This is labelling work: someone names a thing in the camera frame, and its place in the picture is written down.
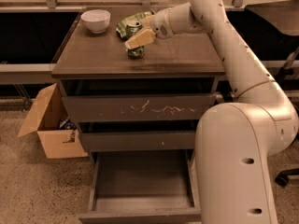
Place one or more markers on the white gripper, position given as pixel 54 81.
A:
pixel 159 25

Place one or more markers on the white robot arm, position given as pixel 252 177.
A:
pixel 233 140

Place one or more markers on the top grey drawer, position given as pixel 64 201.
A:
pixel 153 99

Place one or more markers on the grey drawer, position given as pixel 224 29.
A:
pixel 141 135
pixel 142 187
pixel 153 99

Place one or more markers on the grey drawer cabinet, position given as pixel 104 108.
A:
pixel 89 56

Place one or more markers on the middle grey drawer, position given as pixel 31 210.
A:
pixel 141 135

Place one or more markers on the bottom grey drawer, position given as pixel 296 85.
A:
pixel 142 187

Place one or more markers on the green chip bag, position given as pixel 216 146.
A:
pixel 132 24

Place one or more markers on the white ceramic bowl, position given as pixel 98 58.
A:
pixel 96 20

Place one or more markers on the open cardboard box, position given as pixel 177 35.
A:
pixel 43 118

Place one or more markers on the black office chair base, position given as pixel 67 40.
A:
pixel 282 179

